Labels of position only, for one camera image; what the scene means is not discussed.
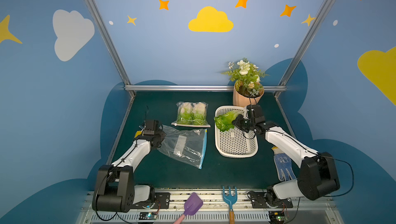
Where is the green chinese cabbage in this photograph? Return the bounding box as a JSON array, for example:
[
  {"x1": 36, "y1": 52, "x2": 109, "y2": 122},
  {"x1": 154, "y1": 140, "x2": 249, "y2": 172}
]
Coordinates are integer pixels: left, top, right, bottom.
[{"x1": 214, "y1": 110, "x2": 243, "y2": 132}]

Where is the clear zip-top bag blue seal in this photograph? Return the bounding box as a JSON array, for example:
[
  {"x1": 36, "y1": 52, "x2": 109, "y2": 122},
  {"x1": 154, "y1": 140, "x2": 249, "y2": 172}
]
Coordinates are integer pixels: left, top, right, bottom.
[{"x1": 158, "y1": 126, "x2": 207, "y2": 169}]

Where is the pink-dotted bag of cabbages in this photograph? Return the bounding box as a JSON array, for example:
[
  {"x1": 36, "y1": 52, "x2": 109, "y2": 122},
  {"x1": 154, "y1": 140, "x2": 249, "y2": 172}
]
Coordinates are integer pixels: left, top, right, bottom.
[{"x1": 172, "y1": 101, "x2": 210, "y2": 128}]

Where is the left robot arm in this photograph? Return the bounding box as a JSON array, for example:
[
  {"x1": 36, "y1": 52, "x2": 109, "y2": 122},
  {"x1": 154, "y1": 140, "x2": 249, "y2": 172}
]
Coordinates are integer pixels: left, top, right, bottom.
[{"x1": 92, "y1": 120, "x2": 166, "y2": 213}]

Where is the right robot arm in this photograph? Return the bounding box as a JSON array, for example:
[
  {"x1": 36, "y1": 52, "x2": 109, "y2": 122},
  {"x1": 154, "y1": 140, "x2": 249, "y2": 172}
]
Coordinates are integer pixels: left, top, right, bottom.
[{"x1": 232, "y1": 105, "x2": 340, "y2": 207}]

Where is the yellow toy spatula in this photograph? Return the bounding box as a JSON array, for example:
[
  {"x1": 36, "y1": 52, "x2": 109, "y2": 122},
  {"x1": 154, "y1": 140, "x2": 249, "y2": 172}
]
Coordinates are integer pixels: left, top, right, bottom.
[{"x1": 135, "y1": 131, "x2": 142, "y2": 138}]

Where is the white perforated plastic basket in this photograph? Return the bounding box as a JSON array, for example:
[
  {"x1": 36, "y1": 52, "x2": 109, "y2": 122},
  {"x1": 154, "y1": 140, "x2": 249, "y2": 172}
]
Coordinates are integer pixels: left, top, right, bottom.
[{"x1": 215, "y1": 125, "x2": 258, "y2": 159}]

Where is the potted artificial flower plant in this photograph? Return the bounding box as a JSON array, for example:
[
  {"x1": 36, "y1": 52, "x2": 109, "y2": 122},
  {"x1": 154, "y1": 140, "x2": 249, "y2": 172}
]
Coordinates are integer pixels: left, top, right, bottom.
[{"x1": 222, "y1": 58, "x2": 268, "y2": 107}]

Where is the blue patterned glove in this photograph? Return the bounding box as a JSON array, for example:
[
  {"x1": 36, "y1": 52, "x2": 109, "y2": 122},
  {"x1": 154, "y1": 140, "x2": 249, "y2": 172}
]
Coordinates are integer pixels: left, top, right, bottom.
[{"x1": 272, "y1": 147, "x2": 296, "y2": 182}]

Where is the purple toy shovel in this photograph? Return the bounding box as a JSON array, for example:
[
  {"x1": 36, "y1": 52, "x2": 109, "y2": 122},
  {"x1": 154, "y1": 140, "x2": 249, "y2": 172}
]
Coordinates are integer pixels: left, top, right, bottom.
[{"x1": 174, "y1": 192, "x2": 203, "y2": 224}]

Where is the left circuit board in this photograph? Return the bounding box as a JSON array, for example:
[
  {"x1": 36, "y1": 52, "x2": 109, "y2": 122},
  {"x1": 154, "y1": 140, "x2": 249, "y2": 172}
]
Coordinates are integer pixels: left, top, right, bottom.
[{"x1": 138, "y1": 212, "x2": 158, "y2": 221}]

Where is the circuit board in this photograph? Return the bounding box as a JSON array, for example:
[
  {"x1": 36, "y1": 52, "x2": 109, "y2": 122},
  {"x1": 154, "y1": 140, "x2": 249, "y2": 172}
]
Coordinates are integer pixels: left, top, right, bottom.
[
  {"x1": 269, "y1": 212, "x2": 287, "y2": 224},
  {"x1": 138, "y1": 212, "x2": 158, "y2": 221}
]

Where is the teal toy garden rake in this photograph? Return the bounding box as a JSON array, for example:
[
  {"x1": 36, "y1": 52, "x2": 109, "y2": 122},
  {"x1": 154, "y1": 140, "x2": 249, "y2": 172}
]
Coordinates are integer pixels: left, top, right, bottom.
[{"x1": 222, "y1": 186, "x2": 238, "y2": 224}]

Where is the right circuit board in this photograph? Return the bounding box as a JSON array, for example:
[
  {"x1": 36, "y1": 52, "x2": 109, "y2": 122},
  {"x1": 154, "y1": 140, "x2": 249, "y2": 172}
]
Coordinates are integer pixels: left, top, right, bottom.
[{"x1": 269, "y1": 212, "x2": 287, "y2": 224}]

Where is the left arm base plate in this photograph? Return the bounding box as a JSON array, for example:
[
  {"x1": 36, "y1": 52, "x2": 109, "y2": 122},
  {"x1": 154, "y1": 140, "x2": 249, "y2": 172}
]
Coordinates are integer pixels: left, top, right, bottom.
[{"x1": 131, "y1": 192, "x2": 171, "y2": 210}]

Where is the aluminium back frame rail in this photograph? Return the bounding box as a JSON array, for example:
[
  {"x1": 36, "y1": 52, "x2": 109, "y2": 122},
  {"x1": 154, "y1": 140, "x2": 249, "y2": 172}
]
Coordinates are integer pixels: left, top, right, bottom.
[{"x1": 125, "y1": 84, "x2": 287, "y2": 93}]

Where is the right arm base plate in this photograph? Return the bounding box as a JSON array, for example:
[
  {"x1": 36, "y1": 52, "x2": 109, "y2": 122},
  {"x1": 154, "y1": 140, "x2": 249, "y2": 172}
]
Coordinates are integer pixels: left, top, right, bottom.
[{"x1": 247, "y1": 191, "x2": 293, "y2": 209}]

